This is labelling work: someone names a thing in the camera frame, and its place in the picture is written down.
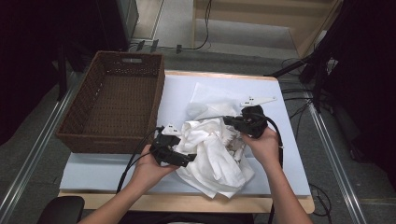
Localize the brown wicker basket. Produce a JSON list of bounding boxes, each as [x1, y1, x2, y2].
[[55, 50, 166, 155]]

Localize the black floor cables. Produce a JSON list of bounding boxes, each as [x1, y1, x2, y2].
[[279, 56, 314, 139]]

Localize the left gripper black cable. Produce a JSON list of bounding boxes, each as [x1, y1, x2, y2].
[[115, 125, 164, 194]]

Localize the white mesh laundry bag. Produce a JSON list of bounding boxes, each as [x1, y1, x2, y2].
[[185, 81, 260, 162]]

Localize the person's left hand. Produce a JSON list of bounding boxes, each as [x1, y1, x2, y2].
[[132, 144, 180, 189]]

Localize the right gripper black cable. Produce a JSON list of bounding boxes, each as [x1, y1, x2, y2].
[[261, 114, 285, 224]]

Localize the wooden platform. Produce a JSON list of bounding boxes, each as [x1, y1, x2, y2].
[[191, 0, 345, 60]]

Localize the wooden table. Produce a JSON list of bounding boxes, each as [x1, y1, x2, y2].
[[57, 70, 316, 215]]

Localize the black power adapters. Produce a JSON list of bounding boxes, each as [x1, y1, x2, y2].
[[134, 38, 161, 54]]

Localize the black chair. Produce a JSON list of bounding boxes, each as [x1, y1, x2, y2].
[[36, 195, 86, 224]]

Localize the looped black floor cable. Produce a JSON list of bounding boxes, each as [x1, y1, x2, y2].
[[307, 182, 333, 217]]

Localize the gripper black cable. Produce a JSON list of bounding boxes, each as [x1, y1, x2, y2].
[[115, 125, 164, 194], [261, 114, 285, 224]]

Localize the pale blue table mat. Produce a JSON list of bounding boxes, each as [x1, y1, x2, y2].
[[59, 74, 312, 197]]

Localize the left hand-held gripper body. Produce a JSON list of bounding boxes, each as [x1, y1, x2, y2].
[[148, 123, 182, 166]]

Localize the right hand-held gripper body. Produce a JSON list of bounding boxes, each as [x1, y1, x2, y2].
[[239, 96, 277, 140]]

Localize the hanging black cable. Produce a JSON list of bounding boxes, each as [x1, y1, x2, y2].
[[157, 0, 214, 52]]

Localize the dark cabinet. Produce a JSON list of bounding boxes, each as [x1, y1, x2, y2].
[[94, 0, 140, 52]]

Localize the black tripod stand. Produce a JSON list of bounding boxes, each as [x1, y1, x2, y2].
[[263, 43, 335, 114]]

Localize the metal floor rail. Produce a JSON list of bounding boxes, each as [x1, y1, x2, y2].
[[0, 70, 81, 220], [304, 91, 369, 224]]

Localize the person's right hand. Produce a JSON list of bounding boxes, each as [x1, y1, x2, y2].
[[242, 126, 281, 171]]

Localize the black metal stand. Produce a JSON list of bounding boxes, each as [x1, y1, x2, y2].
[[55, 41, 69, 103]]

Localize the person's dark clothing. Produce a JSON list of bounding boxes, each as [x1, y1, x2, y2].
[[118, 211, 256, 224]]

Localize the white garment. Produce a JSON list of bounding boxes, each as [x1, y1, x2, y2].
[[175, 104, 257, 200]]

